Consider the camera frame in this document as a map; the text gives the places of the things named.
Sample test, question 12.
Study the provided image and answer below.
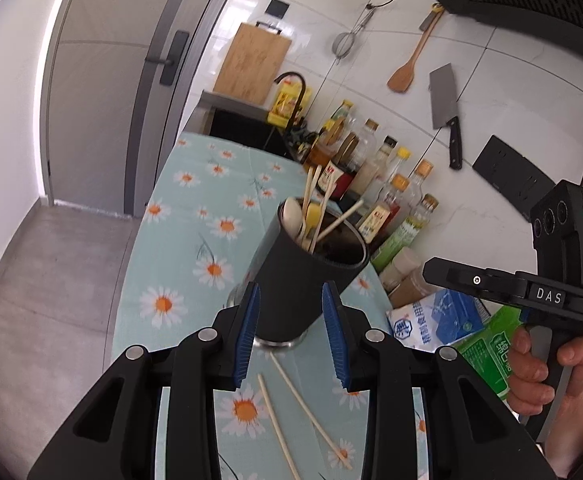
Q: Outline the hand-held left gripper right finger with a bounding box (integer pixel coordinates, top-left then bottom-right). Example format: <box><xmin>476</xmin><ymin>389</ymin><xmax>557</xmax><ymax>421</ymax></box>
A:
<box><xmin>321</xmin><ymin>281</ymin><xmax>557</xmax><ymax>480</ymax></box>

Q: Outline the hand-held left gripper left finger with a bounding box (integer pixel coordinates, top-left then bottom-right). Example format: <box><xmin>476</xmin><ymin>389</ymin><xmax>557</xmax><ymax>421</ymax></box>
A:
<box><xmin>26</xmin><ymin>281</ymin><xmax>262</xmax><ymax>480</ymax></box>

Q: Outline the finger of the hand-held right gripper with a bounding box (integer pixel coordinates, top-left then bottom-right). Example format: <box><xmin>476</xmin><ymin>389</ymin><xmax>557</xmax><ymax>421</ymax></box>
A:
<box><xmin>422</xmin><ymin>257</ymin><xmax>527</xmax><ymax>311</ymax></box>

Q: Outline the black utensil holder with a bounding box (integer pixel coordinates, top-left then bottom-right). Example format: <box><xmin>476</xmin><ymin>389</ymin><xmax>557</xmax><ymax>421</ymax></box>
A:
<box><xmin>253</xmin><ymin>199</ymin><xmax>371</xmax><ymax>349</ymax></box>

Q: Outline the pale wooden chopstick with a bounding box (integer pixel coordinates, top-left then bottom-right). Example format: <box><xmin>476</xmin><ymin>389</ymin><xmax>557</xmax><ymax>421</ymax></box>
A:
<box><xmin>270</xmin><ymin>354</ymin><xmax>353</xmax><ymax>471</ymax></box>
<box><xmin>310</xmin><ymin>181</ymin><xmax>337</xmax><ymax>254</ymax></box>
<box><xmin>299</xmin><ymin>165</ymin><xmax>314</xmax><ymax>251</ymax></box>
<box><xmin>309</xmin><ymin>163</ymin><xmax>323</xmax><ymax>206</ymax></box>
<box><xmin>257</xmin><ymin>373</ymin><xmax>303</xmax><ymax>480</ymax></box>
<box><xmin>316</xmin><ymin>200</ymin><xmax>365</xmax><ymax>241</ymax></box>

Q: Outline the yellow silicone spatula wooden handle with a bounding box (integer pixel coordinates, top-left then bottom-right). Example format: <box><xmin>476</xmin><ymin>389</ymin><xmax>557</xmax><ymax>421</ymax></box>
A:
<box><xmin>303</xmin><ymin>202</ymin><xmax>323</xmax><ymax>242</ymax></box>

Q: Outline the plain white ceramic spoon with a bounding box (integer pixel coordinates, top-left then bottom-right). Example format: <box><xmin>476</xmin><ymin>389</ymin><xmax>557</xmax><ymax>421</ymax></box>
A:
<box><xmin>284</xmin><ymin>197</ymin><xmax>305</xmax><ymax>250</ymax></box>

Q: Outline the person's right forearm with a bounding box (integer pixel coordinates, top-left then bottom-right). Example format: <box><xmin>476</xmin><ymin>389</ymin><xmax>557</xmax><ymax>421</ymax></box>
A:
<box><xmin>536</xmin><ymin>390</ymin><xmax>583</xmax><ymax>480</ymax></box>

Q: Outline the person's right hand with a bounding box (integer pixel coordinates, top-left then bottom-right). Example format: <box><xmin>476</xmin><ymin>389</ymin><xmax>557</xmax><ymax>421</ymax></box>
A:
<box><xmin>506</xmin><ymin>329</ymin><xmax>583</xmax><ymax>416</ymax></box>

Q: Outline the green packet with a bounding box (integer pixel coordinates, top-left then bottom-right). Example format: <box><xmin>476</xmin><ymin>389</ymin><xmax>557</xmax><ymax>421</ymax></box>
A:
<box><xmin>453</xmin><ymin>305</ymin><xmax>525</xmax><ymax>399</ymax></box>

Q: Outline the white and blue salt packet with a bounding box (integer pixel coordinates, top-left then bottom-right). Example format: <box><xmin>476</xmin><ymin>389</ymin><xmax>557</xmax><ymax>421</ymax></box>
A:
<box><xmin>386</xmin><ymin>302</ymin><xmax>445</xmax><ymax>351</ymax></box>

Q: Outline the daisy print tablecloth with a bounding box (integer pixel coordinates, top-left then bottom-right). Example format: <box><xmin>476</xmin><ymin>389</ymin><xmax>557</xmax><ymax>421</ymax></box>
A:
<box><xmin>112</xmin><ymin>132</ymin><xmax>433</xmax><ymax>480</ymax></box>

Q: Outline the row of condiment bottles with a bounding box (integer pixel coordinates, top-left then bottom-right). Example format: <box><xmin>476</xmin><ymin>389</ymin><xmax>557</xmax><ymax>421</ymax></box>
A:
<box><xmin>299</xmin><ymin>100</ymin><xmax>443</xmax><ymax>309</ymax></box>

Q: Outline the kitchen sink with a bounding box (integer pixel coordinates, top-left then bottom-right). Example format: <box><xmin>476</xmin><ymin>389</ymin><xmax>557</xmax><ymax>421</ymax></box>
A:
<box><xmin>200</xmin><ymin>90</ymin><xmax>295</xmax><ymax>162</ymax></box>

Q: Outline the wooden cooking spatula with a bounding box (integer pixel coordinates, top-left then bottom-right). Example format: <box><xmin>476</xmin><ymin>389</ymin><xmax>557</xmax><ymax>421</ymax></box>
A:
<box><xmin>387</xmin><ymin>4</ymin><xmax>445</xmax><ymax>94</ymax></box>

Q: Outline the yellow oil bottle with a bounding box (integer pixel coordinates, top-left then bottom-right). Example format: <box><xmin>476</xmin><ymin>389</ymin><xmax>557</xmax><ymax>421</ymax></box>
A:
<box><xmin>267</xmin><ymin>84</ymin><xmax>313</xmax><ymax>127</ymax></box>

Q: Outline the black kitchen faucet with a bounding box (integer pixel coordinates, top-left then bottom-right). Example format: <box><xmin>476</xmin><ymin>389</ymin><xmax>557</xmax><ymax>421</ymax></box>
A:
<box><xmin>274</xmin><ymin>72</ymin><xmax>307</xmax><ymax>132</ymax></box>

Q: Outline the metal mesh strainer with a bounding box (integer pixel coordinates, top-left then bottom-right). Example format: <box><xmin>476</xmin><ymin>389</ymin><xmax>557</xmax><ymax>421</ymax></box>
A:
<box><xmin>332</xmin><ymin>4</ymin><xmax>375</xmax><ymax>59</ymax></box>

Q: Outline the wooden cutting board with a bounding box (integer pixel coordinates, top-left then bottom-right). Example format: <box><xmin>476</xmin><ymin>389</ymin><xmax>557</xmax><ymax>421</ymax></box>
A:
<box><xmin>214</xmin><ymin>21</ymin><xmax>293</xmax><ymax>107</ymax></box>

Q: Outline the grey door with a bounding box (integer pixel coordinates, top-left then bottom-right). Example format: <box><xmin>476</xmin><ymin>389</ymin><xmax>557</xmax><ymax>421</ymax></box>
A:
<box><xmin>36</xmin><ymin>0</ymin><xmax>208</xmax><ymax>217</ymax></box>

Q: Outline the black wall knife rack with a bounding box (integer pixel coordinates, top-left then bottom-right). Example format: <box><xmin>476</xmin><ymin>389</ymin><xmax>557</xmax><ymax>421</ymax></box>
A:
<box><xmin>472</xmin><ymin>134</ymin><xmax>555</xmax><ymax>222</ymax></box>

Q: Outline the steel cleaver black handle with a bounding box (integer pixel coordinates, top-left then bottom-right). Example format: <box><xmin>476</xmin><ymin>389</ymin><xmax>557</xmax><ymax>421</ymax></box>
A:
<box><xmin>428</xmin><ymin>63</ymin><xmax>465</xmax><ymax>171</ymax></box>

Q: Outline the black door handle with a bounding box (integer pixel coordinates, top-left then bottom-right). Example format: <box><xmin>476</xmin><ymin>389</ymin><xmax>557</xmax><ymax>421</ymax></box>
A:
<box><xmin>144</xmin><ymin>30</ymin><xmax>190</xmax><ymax>86</ymax></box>

